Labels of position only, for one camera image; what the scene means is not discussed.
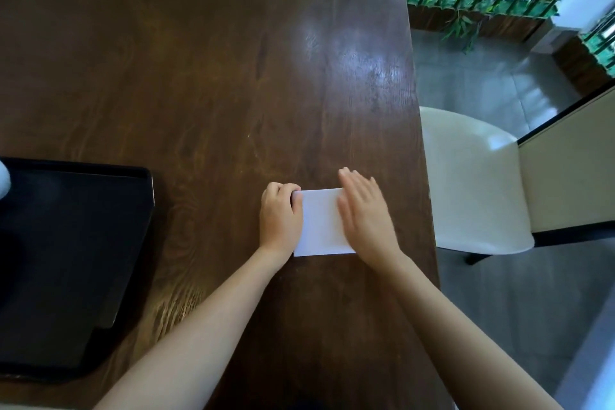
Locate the white chair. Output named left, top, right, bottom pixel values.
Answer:
left=419, top=106, right=535, bottom=266

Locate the person's left hand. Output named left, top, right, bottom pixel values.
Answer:
left=259, top=182, right=304, bottom=262

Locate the person's right forearm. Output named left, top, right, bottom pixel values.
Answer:
left=372, top=251, right=565, bottom=410

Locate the brown wooden planter box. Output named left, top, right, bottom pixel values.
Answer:
left=407, top=3, right=613, bottom=97

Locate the brown wooden table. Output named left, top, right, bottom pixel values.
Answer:
left=0, top=0, right=455, bottom=410

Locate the black rectangular tray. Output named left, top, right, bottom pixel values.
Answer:
left=0, top=157, right=156, bottom=382

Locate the person's right hand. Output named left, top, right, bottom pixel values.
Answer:
left=336, top=167, right=403, bottom=271

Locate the white paper sheet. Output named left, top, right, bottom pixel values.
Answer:
left=291, top=188, right=357, bottom=258

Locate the person's left forearm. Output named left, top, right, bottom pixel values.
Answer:
left=94, top=246, right=291, bottom=410

